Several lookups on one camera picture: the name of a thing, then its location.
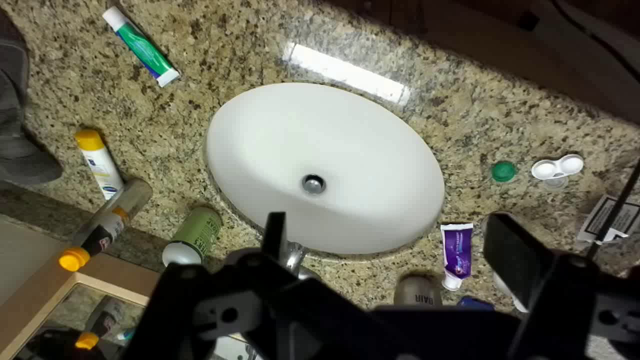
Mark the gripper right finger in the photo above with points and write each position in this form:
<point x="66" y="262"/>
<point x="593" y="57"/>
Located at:
<point x="560" y="300"/>

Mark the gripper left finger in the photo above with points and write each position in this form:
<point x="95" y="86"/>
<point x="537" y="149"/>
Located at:
<point x="240" y="280"/>

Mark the chrome tap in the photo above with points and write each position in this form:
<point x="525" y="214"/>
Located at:
<point x="295" y="257"/>

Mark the green bottle with white cap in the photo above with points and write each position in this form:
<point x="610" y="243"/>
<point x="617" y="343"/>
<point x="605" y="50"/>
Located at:
<point x="197" y="235"/>

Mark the blue small object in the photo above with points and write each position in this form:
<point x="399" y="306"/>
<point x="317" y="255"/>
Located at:
<point x="475" y="303"/>

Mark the black and white card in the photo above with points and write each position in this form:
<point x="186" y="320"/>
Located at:
<point x="607" y="220"/>

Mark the purple toothpaste tube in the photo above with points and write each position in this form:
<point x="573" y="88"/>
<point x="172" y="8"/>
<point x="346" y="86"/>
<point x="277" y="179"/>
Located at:
<point x="457" y="252"/>

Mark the white contact lens case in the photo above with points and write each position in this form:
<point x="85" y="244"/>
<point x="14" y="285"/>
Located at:
<point x="557" y="167"/>

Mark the clear spray bottle orange cap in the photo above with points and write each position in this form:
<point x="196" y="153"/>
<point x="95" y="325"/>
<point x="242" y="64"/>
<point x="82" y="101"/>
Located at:
<point x="112" y="225"/>

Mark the green round cap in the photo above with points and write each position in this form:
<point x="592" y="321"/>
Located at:
<point x="503" y="171"/>

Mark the grey bottle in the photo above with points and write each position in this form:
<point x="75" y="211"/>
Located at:
<point x="417" y="292"/>

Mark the white oval sink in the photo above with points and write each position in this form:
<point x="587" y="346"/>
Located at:
<point x="325" y="140"/>

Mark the white bottle with yellow cap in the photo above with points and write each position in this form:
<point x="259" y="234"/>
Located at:
<point x="102" y="167"/>

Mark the wooden framed mirror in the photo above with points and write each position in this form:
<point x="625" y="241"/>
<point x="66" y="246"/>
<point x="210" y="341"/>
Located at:
<point x="55" y="300"/>

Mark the green and white toothpaste tube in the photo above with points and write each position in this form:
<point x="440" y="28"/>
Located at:
<point x="142" y="47"/>

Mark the grey cloth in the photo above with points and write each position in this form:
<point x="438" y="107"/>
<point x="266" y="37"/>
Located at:
<point x="15" y="125"/>

